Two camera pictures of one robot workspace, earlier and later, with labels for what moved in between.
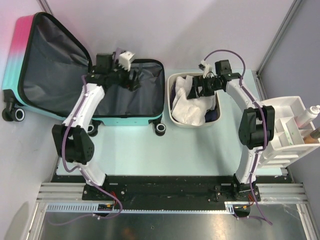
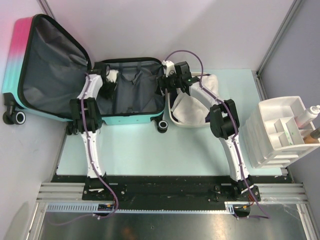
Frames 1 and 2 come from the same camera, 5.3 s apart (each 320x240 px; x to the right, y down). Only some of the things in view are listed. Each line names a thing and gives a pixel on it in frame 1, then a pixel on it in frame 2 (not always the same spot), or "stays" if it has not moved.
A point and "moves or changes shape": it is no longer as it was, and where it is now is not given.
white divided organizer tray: x=288 y=146 stays
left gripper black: x=131 y=85 to x=109 y=94
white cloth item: x=191 y=111 moves or changes shape
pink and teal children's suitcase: x=45 y=68 stays
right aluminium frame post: x=257 y=73 stays
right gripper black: x=198 y=81 to x=164 y=81
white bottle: x=303 y=118 stays
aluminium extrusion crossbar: x=74 y=192 stays
